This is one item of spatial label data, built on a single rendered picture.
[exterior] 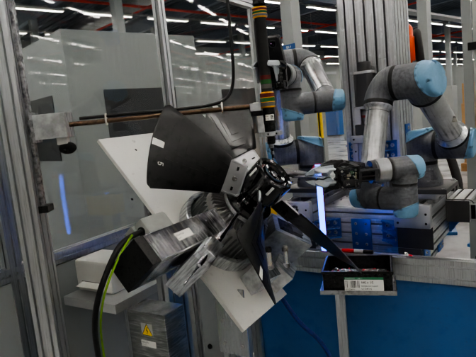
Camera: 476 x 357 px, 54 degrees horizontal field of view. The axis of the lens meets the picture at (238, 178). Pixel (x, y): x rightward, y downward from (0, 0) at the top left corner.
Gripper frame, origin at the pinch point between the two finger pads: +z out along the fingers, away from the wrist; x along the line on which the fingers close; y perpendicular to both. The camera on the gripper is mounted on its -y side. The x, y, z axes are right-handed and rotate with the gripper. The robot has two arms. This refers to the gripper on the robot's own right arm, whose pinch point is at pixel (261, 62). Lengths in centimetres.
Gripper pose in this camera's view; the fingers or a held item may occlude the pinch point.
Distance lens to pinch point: 138.0
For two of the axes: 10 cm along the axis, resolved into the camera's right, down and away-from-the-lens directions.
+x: -9.3, 0.5, 3.7
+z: -3.6, 1.5, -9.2
